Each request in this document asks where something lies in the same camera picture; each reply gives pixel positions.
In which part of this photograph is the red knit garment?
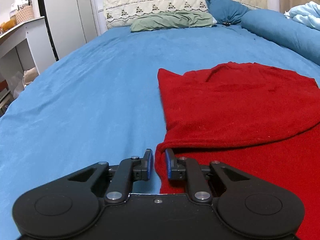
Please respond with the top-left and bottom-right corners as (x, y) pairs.
(155, 62), (319, 239)

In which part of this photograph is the blue bed sheet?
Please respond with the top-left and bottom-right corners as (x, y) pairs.
(1, 25), (319, 239)

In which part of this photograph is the beige bag on floor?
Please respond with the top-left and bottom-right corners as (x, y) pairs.
(22, 67), (39, 87)

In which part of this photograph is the white shelf desk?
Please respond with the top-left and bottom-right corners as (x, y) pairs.
(0, 16), (57, 113)

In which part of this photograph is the blue rolled duvet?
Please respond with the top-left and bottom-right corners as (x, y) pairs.
(241, 9), (319, 64)

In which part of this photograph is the orange plush on desk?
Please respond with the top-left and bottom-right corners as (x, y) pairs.
(1, 20), (16, 33)

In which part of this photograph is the dark blue pillow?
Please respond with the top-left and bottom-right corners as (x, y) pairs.
(205, 0), (250, 25)

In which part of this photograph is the woven basket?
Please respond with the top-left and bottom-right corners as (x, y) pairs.
(16, 5), (35, 24)

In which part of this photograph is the white grey wardrobe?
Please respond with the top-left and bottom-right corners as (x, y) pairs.
(38, 0), (98, 60)

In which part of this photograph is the light blue blanket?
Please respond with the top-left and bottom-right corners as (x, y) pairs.
(284, 1), (320, 31)

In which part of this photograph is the green pillow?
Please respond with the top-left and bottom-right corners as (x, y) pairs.
(130, 11), (217, 33)

